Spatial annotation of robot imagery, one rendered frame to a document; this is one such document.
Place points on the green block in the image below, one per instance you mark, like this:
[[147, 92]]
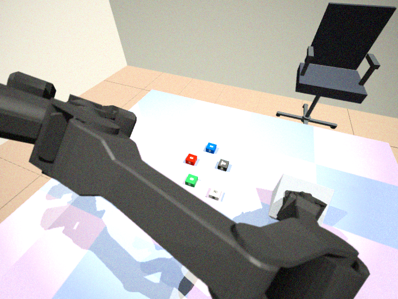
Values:
[[191, 180]]

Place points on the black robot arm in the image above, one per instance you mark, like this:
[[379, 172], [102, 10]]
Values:
[[293, 258]]

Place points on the red block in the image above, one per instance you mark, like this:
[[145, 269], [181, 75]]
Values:
[[191, 159]]

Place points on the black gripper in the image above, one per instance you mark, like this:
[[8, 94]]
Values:
[[125, 119]]

